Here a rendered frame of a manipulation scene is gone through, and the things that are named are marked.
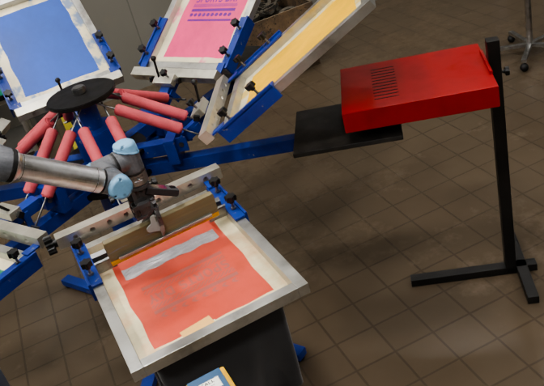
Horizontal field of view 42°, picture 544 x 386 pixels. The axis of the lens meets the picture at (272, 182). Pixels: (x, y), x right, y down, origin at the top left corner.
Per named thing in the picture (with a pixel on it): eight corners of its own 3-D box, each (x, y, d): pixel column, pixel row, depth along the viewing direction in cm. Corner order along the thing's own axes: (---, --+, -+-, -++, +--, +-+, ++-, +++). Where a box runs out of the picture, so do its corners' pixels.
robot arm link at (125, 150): (105, 145, 229) (129, 133, 232) (116, 174, 234) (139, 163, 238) (114, 151, 223) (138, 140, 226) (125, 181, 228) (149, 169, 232)
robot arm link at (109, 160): (88, 175, 217) (121, 159, 221) (75, 164, 225) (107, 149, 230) (97, 197, 221) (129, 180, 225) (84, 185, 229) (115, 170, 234)
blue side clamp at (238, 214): (251, 227, 261) (246, 211, 258) (239, 233, 260) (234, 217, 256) (221, 195, 286) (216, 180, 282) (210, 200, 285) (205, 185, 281)
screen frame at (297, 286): (310, 292, 221) (308, 282, 219) (135, 383, 205) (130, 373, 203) (217, 193, 285) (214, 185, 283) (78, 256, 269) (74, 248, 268)
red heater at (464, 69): (479, 65, 319) (477, 40, 313) (500, 110, 280) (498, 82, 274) (344, 90, 329) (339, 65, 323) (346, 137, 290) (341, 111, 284)
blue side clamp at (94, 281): (108, 294, 246) (101, 279, 243) (95, 301, 245) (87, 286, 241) (89, 255, 271) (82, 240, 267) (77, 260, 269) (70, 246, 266)
